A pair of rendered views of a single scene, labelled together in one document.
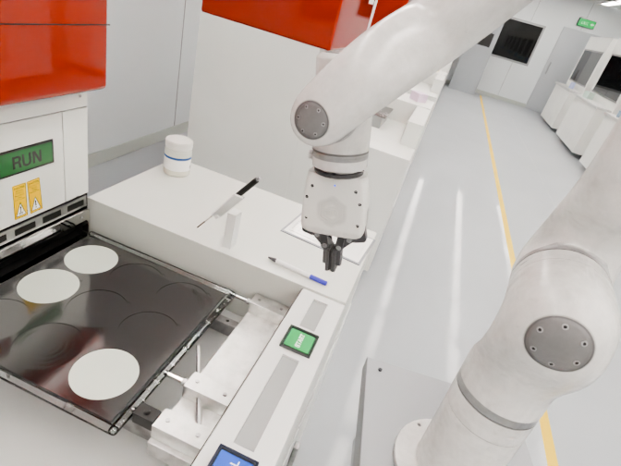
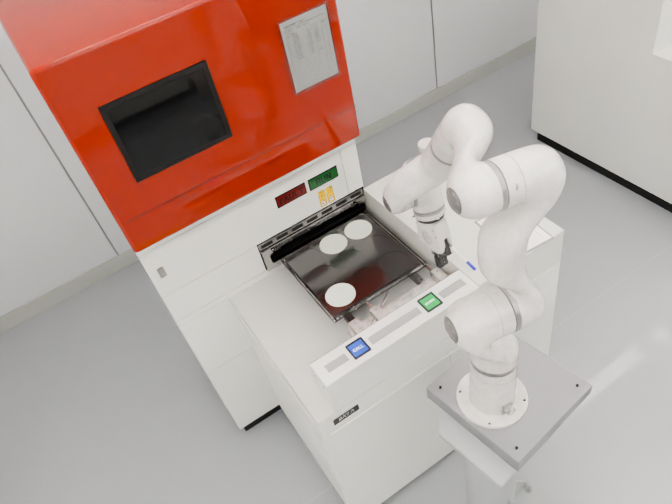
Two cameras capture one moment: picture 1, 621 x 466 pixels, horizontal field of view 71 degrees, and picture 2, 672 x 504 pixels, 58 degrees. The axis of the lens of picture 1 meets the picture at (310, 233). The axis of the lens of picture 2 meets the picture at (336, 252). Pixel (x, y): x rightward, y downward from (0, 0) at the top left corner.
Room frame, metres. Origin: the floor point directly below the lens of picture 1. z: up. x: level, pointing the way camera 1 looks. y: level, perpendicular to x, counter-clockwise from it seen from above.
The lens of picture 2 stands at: (-0.25, -0.85, 2.37)
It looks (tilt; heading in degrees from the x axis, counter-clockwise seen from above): 44 degrees down; 57
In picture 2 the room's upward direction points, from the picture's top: 14 degrees counter-clockwise
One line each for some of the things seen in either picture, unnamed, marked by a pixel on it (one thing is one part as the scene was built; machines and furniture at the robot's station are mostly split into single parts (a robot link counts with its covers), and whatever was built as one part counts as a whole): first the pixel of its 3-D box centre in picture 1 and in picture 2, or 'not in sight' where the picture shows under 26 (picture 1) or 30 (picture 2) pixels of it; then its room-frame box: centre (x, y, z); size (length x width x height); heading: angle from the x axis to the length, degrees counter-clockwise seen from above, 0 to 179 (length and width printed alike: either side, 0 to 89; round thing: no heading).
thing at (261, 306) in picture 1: (269, 309); (442, 278); (0.71, 0.04, 0.89); 0.08 x 0.03 x 0.03; 79
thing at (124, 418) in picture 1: (185, 349); (381, 291); (0.54, 0.16, 0.90); 0.38 x 0.01 x 0.01; 169
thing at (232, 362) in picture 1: (229, 373); (402, 310); (0.55, 0.07, 0.87); 0.36 x 0.08 x 0.03; 169
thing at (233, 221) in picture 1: (226, 215); not in sight; (0.80, 0.18, 1.03); 0.06 x 0.04 x 0.13; 79
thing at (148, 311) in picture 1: (97, 309); (349, 260); (0.58, 0.34, 0.90); 0.34 x 0.34 x 0.01; 79
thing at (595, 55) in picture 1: (589, 88); not in sight; (10.84, -5.12, 1.00); 1.80 x 1.08 x 2.00; 169
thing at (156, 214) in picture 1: (240, 240); (456, 223); (0.94, 0.17, 0.89); 0.62 x 0.35 x 0.14; 79
